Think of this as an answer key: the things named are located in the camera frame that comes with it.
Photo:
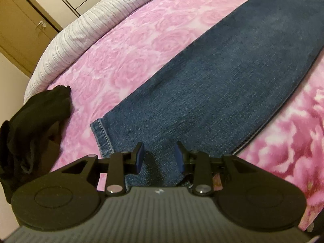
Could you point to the silver door handle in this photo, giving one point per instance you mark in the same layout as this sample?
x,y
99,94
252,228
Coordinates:
x,y
41,25

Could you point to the blue denim jeans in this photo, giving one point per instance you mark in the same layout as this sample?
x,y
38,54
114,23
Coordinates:
x,y
219,91

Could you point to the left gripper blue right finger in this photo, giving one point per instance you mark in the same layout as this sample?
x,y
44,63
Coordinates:
x,y
184,159

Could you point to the pink rose blanket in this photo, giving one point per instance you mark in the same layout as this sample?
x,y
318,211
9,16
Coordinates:
x,y
291,146

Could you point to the white striped duvet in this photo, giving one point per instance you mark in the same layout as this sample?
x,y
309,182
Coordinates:
x,y
77,38

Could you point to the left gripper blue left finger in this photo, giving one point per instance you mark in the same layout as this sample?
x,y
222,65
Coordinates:
x,y
136,159

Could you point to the brown wooden door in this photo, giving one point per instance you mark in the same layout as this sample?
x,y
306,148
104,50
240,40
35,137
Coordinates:
x,y
21,43

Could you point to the black garment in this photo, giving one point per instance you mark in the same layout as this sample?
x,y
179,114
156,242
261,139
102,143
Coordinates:
x,y
30,140

